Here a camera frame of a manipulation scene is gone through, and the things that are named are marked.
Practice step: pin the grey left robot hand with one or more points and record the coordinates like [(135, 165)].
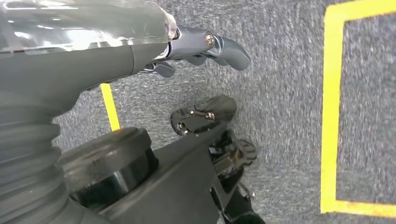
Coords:
[(77, 61)]

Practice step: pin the yellow floor tape square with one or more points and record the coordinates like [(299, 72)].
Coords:
[(110, 108), (331, 108)]

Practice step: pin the robot's own black legs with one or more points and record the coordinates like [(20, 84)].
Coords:
[(185, 185)]

